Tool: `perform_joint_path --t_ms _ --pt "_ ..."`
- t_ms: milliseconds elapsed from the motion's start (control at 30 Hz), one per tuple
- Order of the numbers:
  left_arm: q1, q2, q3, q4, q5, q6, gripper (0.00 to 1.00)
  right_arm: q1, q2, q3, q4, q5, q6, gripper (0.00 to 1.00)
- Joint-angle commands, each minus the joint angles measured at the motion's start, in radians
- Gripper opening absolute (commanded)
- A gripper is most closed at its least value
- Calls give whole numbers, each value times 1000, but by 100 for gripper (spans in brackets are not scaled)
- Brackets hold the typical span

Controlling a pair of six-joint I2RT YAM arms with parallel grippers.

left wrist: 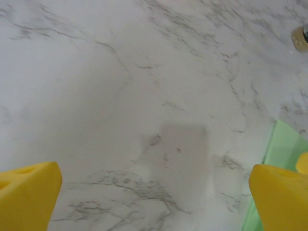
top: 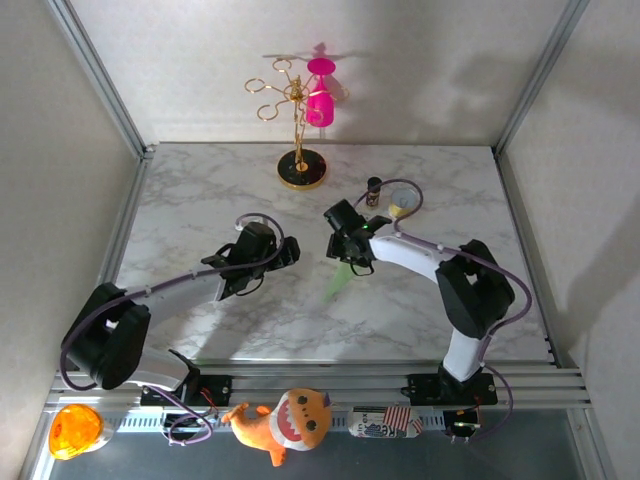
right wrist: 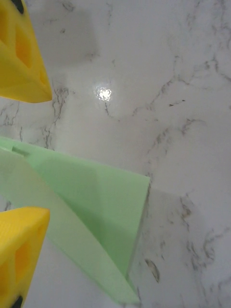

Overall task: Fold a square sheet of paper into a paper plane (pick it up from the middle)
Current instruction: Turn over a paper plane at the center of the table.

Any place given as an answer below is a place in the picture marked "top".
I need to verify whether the green cloth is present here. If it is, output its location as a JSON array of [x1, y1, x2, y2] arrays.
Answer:
[[321, 262, 357, 305]]

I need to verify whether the clear cup yellow content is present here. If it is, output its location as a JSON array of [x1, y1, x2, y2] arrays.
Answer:
[[389, 187, 420, 220]]

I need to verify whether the pink wine glass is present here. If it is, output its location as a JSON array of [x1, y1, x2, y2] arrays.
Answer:
[[305, 55, 335, 127]]

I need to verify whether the orange plush shark toy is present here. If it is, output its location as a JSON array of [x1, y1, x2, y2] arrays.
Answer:
[[222, 388, 334, 468]]

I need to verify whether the printed flag can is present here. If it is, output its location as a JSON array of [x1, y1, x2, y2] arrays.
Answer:
[[347, 404, 425, 439]]

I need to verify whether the black control box with light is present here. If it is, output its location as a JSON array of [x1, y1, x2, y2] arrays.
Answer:
[[444, 407, 484, 442]]

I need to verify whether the translucent orange ball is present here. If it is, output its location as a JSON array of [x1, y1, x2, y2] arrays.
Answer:
[[48, 403, 114, 461]]

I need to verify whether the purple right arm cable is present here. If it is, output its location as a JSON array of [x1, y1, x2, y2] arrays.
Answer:
[[353, 178, 532, 445]]

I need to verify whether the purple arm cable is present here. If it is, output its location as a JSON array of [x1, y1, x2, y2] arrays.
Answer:
[[59, 213, 287, 447], [353, 178, 532, 445]]

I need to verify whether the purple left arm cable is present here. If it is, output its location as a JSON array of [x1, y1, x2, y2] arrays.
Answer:
[[59, 213, 287, 447]]

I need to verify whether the gold wire glass rack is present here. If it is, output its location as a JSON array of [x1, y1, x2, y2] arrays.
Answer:
[[243, 57, 351, 191]]

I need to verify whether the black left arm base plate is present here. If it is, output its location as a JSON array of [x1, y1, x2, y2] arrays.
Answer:
[[140, 372, 234, 407]]

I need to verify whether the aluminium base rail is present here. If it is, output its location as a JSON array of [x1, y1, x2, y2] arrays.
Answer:
[[43, 367, 596, 414]]

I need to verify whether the aluminium side rail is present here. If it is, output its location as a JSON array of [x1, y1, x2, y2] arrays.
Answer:
[[74, 144, 154, 371], [494, 148, 561, 366]]

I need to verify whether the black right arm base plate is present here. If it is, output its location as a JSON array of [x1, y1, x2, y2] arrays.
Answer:
[[407, 372, 497, 407]]

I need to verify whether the white slotted cable duct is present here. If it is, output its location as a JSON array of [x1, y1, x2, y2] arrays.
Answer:
[[107, 409, 451, 435]]

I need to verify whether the aluminium frame post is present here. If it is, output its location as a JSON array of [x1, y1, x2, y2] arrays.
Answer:
[[492, 0, 592, 156], [47, 0, 156, 159]]

